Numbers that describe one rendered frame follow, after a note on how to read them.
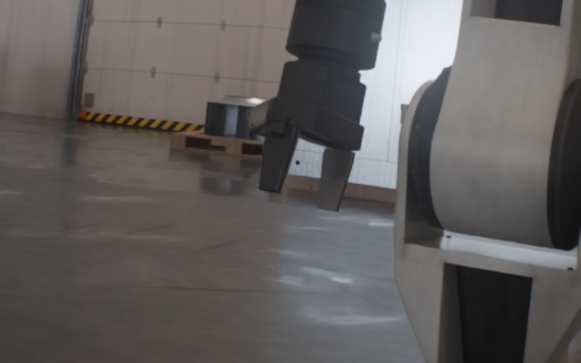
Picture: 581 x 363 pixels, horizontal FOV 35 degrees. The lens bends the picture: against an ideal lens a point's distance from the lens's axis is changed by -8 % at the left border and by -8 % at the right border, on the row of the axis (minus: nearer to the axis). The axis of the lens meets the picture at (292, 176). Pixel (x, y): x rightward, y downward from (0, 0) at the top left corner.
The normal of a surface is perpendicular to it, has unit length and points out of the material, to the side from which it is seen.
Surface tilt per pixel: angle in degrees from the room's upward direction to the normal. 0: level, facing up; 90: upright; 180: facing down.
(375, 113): 90
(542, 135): 74
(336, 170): 79
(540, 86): 66
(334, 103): 90
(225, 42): 90
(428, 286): 101
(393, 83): 90
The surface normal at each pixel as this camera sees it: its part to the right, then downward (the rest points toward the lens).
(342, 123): 0.84, 0.13
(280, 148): -0.51, -0.18
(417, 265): -0.55, 0.18
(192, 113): -0.41, 0.04
